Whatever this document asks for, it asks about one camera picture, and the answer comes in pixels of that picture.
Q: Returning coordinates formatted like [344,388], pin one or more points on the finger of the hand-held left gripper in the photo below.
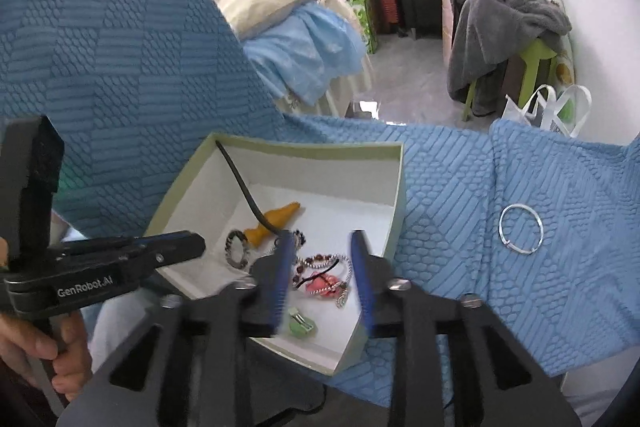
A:
[165,247]

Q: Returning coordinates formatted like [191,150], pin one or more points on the green shopping bag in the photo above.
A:
[365,19]

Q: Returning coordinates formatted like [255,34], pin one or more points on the silver bangle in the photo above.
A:
[517,249]

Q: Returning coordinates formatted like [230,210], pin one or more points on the blue textured blanket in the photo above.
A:
[125,57]

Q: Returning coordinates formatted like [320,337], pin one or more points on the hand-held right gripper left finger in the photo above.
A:
[280,282]

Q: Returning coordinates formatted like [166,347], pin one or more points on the white tote bag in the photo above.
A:
[520,112]

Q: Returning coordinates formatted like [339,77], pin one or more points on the light blue bed sheet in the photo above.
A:
[305,52]

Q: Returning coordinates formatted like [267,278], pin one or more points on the person's left hand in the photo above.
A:
[25,347]

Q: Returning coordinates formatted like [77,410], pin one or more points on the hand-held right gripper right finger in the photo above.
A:
[362,282]

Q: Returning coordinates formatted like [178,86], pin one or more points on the cream and pink pillow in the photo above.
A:
[265,2]

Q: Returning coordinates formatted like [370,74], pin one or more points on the green-rimmed white box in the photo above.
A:
[300,172]

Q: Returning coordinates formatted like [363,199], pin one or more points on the red suitcase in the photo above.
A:
[382,4]

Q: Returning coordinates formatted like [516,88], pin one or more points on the green hair clip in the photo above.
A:
[300,324]

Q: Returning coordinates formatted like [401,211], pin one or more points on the pink mattress cover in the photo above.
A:
[450,2]

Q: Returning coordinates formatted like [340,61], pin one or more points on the green plastic stool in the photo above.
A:
[532,57]

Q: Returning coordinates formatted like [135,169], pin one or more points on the grey fleece robe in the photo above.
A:
[500,22]

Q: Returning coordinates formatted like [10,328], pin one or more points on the orange gourd pendant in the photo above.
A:
[272,219]

